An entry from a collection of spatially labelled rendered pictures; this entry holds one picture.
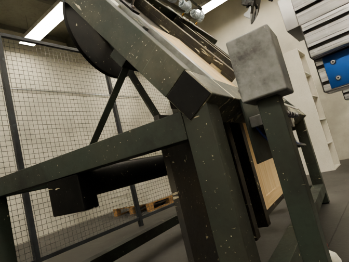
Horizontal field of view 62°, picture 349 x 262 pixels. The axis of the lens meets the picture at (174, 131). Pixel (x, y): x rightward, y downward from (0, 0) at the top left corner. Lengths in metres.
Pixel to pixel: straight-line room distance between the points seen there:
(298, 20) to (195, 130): 0.40
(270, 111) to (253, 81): 0.09
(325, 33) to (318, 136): 4.37
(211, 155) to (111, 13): 0.62
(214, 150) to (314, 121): 4.38
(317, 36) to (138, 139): 0.60
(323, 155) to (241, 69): 4.42
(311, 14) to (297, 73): 4.42
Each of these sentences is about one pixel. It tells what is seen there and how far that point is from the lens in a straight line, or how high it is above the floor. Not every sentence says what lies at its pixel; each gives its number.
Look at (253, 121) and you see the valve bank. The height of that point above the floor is 0.72.
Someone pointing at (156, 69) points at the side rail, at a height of 0.94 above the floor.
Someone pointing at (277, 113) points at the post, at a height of 0.70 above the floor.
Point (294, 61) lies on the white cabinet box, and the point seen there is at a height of 1.85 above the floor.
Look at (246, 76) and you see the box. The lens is 0.81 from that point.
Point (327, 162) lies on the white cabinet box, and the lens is 5.18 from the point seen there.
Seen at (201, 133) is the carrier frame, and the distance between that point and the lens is 0.85.
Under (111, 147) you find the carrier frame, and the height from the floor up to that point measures 0.75.
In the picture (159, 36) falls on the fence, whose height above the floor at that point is 1.18.
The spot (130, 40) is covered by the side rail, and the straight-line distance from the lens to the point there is 1.04.
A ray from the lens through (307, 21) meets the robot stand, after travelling 0.86.
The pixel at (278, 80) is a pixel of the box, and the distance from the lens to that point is 0.79.
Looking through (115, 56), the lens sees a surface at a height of 1.09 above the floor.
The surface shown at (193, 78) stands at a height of 0.87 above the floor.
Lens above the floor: 0.63
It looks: 7 degrees up
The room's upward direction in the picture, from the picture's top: 14 degrees counter-clockwise
